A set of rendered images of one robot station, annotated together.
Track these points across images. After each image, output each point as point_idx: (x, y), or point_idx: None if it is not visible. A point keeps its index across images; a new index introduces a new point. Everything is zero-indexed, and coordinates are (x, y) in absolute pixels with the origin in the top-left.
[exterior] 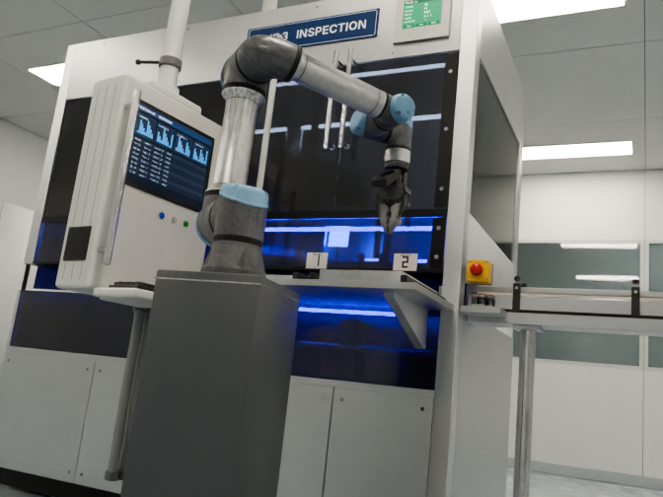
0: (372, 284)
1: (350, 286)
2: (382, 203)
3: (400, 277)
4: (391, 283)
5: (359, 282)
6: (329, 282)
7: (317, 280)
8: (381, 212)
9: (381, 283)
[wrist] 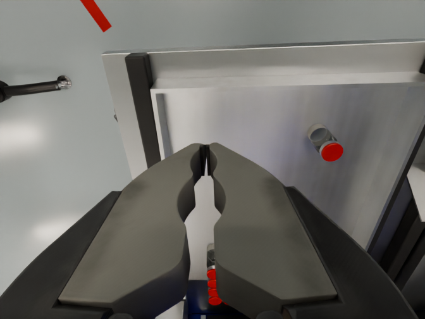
0: (232, 47)
1: (297, 43)
2: (300, 296)
3: (160, 83)
4: (175, 50)
5: (273, 45)
6: (372, 41)
7: (416, 40)
8: (276, 210)
9: (205, 48)
